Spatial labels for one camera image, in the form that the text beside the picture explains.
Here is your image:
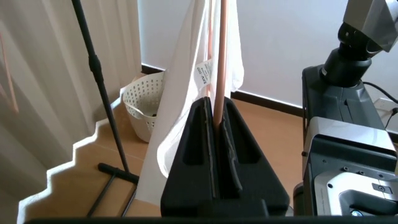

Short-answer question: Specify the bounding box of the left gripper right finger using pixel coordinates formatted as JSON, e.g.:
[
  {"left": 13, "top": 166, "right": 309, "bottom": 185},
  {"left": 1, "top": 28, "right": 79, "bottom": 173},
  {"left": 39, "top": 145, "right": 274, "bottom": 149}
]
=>
[{"left": 219, "top": 95, "right": 291, "bottom": 218}]

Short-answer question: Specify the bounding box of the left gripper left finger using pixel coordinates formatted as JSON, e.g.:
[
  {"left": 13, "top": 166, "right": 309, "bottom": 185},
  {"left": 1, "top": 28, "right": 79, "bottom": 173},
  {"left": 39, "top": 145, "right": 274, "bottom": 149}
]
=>
[{"left": 160, "top": 95, "right": 223, "bottom": 218}]

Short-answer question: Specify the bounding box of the white printed t-shirt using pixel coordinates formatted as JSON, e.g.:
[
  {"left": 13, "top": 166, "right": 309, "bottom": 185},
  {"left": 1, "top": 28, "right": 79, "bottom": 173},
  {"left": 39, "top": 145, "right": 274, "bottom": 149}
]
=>
[{"left": 135, "top": 0, "right": 245, "bottom": 207}]

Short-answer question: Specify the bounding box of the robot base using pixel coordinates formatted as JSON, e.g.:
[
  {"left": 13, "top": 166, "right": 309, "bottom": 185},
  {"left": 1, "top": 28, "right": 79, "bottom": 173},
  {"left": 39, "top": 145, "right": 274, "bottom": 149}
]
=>
[{"left": 292, "top": 65, "right": 398, "bottom": 218}]

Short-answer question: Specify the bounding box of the white laundry basket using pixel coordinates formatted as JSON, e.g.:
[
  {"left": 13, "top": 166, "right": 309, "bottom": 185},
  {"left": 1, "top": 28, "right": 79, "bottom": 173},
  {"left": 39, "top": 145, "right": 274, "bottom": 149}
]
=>
[{"left": 120, "top": 70, "right": 166, "bottom": 144}]

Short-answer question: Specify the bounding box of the black clothes rack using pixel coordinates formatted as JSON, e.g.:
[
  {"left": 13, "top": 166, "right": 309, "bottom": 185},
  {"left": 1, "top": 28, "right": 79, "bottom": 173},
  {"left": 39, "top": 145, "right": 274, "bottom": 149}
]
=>
[{"left": 70, "top": 0, "right": 140, "bottom": 218}]

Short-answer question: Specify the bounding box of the beige curtain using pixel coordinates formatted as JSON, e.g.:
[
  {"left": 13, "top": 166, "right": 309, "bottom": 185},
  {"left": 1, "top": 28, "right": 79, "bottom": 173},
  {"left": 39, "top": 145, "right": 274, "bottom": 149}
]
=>
[{"left": 0, "top": 0, "right": 142, "bottom": 224}]

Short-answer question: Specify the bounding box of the white wall socket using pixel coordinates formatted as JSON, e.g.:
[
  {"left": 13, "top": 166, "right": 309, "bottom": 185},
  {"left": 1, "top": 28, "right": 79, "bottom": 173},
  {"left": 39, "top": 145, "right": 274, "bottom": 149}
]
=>
[{"left": 374, "top": 97, "right": 398, "bottom": 114}]

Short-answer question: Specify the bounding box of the black cable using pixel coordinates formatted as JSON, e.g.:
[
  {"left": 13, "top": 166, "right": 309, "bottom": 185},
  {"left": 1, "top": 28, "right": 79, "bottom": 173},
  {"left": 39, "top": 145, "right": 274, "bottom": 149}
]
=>
[{"left": 362, "top": 81, "right": 398, "bottom": 130}]

